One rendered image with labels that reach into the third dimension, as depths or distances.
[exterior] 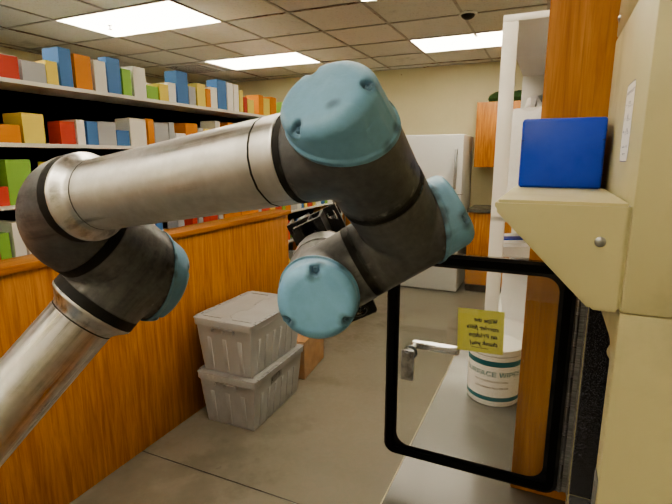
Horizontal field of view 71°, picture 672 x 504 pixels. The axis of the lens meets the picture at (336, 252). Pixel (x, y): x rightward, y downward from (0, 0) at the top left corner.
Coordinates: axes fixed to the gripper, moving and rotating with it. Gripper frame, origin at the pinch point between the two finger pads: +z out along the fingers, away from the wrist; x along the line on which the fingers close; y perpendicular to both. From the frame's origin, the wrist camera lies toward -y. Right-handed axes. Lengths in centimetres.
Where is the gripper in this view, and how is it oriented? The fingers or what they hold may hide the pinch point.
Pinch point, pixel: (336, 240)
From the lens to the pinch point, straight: 76.2
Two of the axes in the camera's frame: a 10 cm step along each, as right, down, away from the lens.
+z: 0.3, -2.4, 9.7
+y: -4.3, -8.8, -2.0
